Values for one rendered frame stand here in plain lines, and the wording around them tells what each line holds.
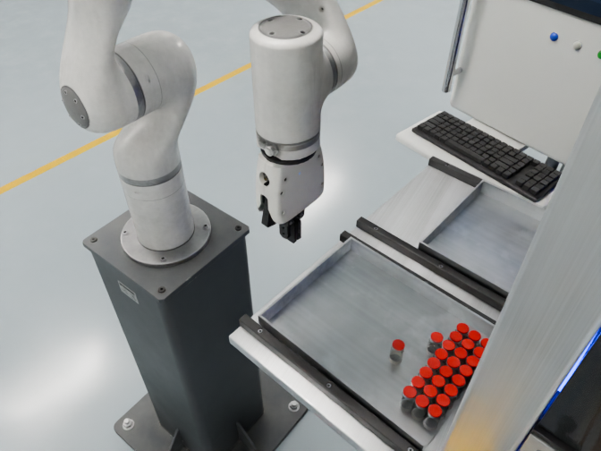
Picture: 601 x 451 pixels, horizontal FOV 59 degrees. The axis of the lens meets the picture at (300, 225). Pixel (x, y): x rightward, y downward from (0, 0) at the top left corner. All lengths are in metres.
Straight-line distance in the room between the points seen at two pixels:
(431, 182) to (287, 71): 0.73
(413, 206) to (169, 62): 0.60
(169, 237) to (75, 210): 1.59
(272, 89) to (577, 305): 0.39
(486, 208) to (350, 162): 1.58
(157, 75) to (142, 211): 0.28
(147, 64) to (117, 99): 0.08
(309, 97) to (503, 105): 1.02
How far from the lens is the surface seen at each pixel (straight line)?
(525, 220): 1.24
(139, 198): 1.04
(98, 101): 0.88
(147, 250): 1.15
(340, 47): 0.69
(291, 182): 0.71
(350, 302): 1.00
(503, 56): 1.56
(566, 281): 0.41
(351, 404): 0.88
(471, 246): 1.15
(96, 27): 0.87
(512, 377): 0.51
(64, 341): 2.19
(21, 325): 2.30
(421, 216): 1.19
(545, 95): 1.53
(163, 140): 0.99
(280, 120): 0.65
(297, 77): 0.62
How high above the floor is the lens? 1.68
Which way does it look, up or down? 44 degrees down
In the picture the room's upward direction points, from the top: straight up
